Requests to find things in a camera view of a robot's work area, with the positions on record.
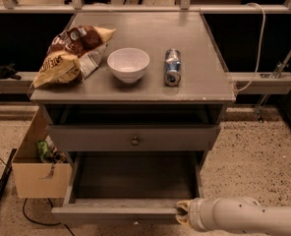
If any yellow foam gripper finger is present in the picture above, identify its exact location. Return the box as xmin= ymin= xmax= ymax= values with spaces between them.
xmin=175 ymin=214 xmax=190 ymax=226
xmin=177 ymin=200 xmax=191 ymax=211

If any grey drawer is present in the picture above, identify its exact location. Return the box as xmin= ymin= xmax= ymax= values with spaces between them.
xmin=46 ymin=125 xmax=220 ymax=151
xmin=52 ymin=151 xmax=203 ymax=224

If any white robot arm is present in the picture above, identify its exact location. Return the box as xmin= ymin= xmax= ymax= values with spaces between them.
xmin=175 ymin=197 xmax=291 ymax=236

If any grey drawer cabinet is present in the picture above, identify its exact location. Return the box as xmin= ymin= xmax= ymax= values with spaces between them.
xmin=29 ymin=11 xmax=237 ymax=169

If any grey top drawer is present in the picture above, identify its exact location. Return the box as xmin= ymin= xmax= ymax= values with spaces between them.
xmin=46 ymin=125 xmax=220 ymax=151

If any blue silver soda can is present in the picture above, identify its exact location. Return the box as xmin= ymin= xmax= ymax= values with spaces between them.
xmin=164 ymin=48 xmax=182 ymax=87

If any white bowl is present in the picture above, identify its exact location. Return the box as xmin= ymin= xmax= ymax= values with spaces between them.
xmin=107 ymin=48 xmax=149 ymax=84

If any cardboard box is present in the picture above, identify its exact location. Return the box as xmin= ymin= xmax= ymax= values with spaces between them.
xmin=12 ymin=109 xmax=72 ymax=199

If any green snack packet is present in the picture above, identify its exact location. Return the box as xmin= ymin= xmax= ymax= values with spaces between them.
xmin=36 ymin=141 xmax=51 ymax=162

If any metal diagonal strut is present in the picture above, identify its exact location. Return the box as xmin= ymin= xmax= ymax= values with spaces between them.
xmin=255 ymin=48 xmax=291 ymax=123

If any brown yellow chip bag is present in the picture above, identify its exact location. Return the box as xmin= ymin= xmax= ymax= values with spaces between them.
xmin=32 ymin=26 xmax=115 ymax=89

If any black object on ledge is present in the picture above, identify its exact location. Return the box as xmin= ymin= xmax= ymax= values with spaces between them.
xmin=0 ymin=63 xmax=22 ymax=80

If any black floor cable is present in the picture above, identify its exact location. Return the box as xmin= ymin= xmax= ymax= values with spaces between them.
xmin=22 ymin=198 xmax=77 ymax=236

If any white hanging cable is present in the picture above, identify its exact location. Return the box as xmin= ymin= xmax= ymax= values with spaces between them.
xmin=233 ymin=2 xmax=267 ymax=94

